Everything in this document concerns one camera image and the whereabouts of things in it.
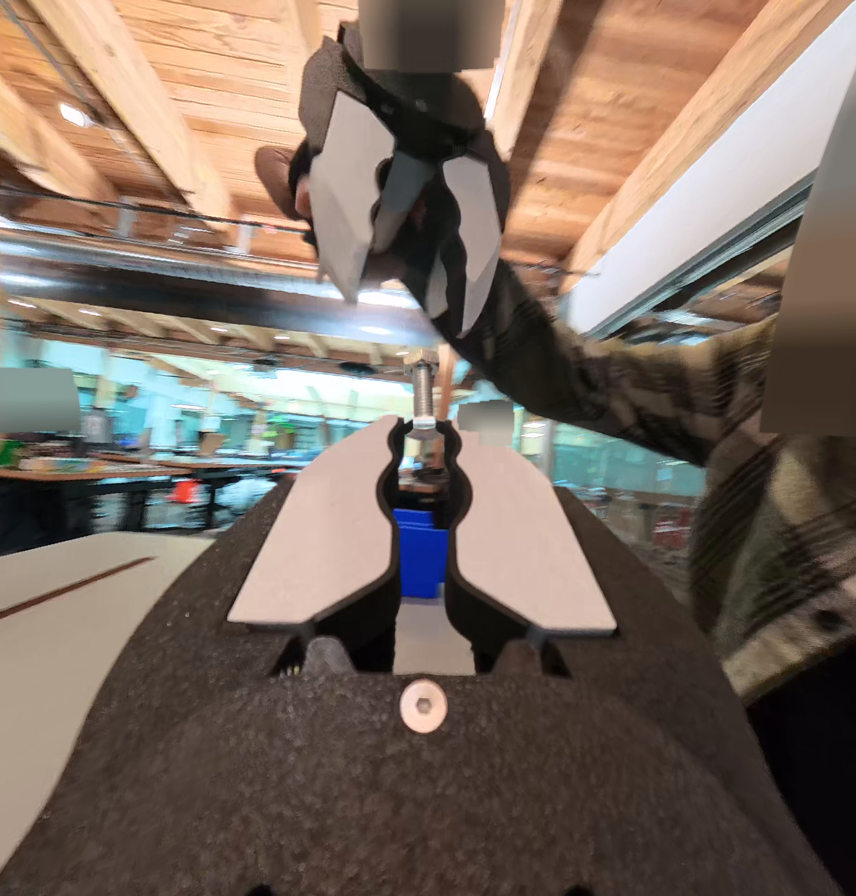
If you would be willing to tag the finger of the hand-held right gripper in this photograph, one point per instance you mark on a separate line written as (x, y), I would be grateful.
(480, 231)
(344, 196)

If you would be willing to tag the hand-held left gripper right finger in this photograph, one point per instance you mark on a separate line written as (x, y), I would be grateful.
(533, 546)

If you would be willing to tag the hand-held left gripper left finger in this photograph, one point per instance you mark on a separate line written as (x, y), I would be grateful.
(316, 539)

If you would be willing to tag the blue plastic bin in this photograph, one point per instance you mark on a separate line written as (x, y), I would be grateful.
(421, 553)

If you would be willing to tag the silver hex bolt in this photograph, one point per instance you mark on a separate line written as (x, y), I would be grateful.
(422, 388)

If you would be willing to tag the person's right forearm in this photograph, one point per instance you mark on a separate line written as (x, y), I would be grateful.
(610, 392)

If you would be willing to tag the person's right hand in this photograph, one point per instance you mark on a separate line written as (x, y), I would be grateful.
(277, 178)

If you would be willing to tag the person's plaid shirt torso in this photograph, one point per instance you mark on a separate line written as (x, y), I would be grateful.
(777, 546)

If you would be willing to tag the ceiling spot light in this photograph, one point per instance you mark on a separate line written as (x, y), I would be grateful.
(74, 113)

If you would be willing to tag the silver air duct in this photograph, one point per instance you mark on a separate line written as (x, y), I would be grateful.
(120, 245)

